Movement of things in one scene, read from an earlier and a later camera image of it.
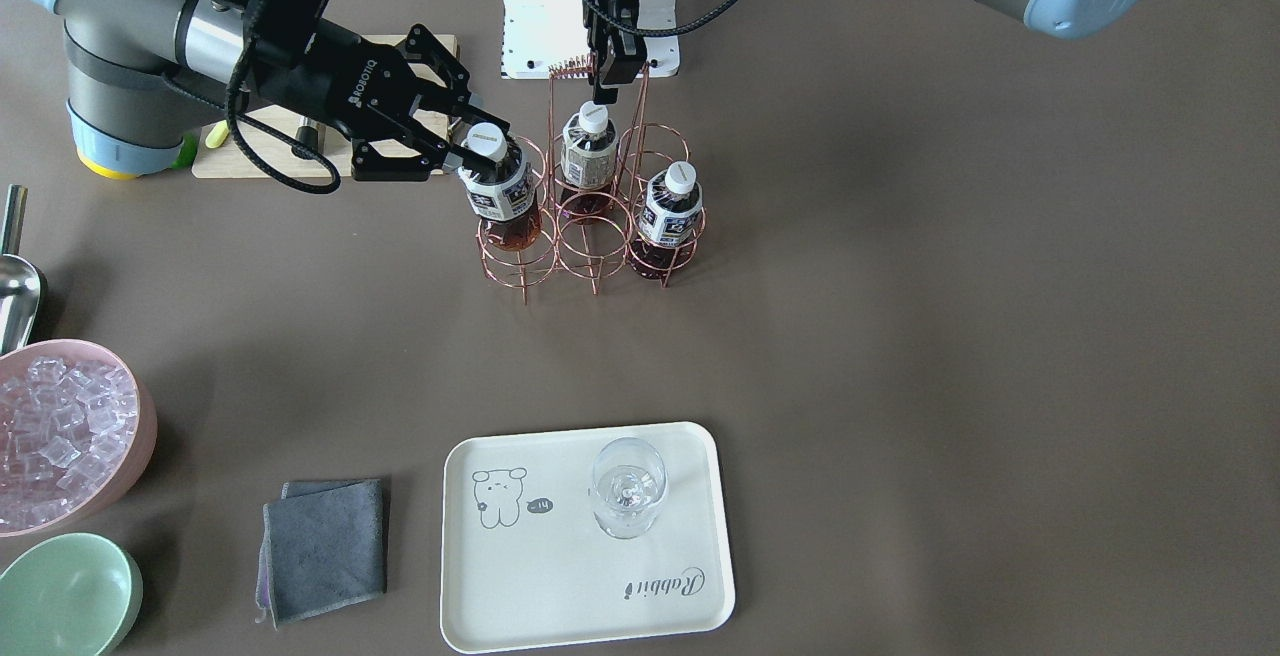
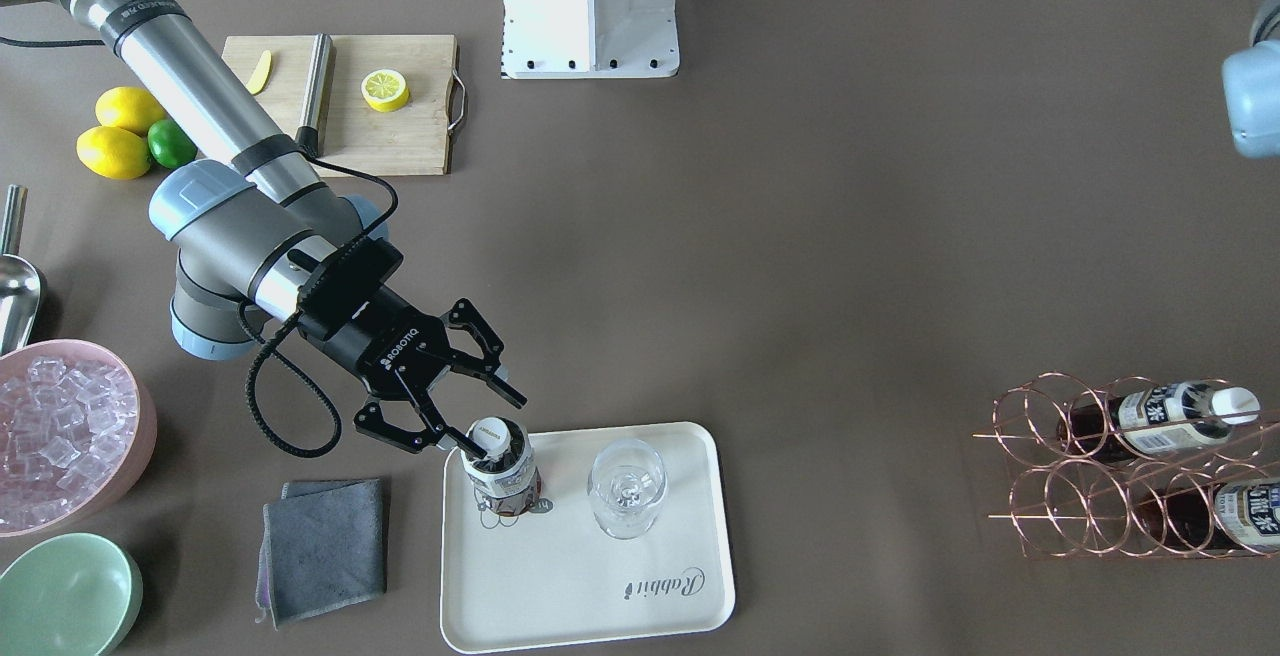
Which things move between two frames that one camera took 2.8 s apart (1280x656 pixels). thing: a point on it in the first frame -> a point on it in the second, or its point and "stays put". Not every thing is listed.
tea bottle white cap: [593, 117] -> [1161, 418]
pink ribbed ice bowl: [78, 427] stays put
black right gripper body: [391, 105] -> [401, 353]
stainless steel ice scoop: [20, 284] stays put
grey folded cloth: [323, 546] stays put
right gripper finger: [478, 115] -> [502, 387]
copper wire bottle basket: [606, 194] -> [1136, 468]
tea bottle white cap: [672, 206] -> [1241, 512]
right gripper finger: [483, 167] -> [453, 439]
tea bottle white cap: [489, 139] -> [493, 435]
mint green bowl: [73, 594] stays put
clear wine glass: [629, 486] stays put
